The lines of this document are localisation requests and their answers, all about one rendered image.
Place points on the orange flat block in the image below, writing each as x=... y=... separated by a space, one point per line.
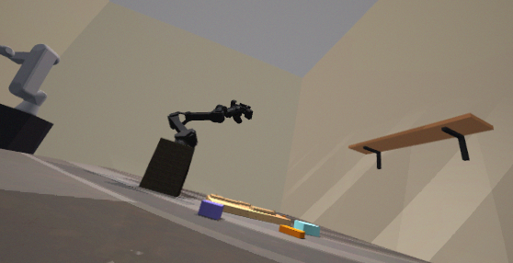
x=292 y=231

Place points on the light blue flat block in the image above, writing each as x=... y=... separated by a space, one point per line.
x=307 y=228

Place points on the purple block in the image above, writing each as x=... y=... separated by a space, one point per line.
x=211 y=209

